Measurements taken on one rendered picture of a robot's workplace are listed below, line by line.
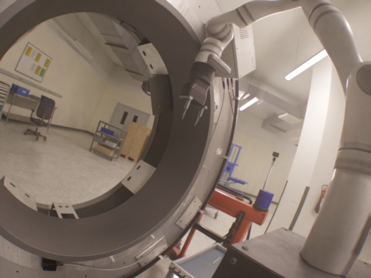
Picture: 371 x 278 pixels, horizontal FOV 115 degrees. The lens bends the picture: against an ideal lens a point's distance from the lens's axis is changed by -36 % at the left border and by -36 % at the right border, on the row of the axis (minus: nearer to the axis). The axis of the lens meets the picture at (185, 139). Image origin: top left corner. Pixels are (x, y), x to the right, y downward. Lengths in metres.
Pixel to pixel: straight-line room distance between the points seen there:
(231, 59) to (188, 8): 0.25
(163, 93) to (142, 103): 8.88
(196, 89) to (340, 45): 0.39
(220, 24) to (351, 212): 0.58
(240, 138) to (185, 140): 9.08
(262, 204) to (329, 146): 2.42
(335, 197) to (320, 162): 3.13
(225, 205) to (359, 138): 1.24
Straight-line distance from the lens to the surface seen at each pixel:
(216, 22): 0.63
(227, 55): 0.74
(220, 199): 1.44
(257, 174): 10.32
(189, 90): 0.52
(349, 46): 0.44
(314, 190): 3.41
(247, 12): 0.63
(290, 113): 6.39
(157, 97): 0.98
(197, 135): 0.77
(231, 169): 8.83
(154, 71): 0.95
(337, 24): 0.45
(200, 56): 0.57
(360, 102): 0.32
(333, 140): 3.64
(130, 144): 7.07
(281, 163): 10.93
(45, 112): 5.05
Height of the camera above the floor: 1.19
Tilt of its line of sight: 3 degrees up
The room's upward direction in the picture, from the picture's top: 21 degrees clockwise
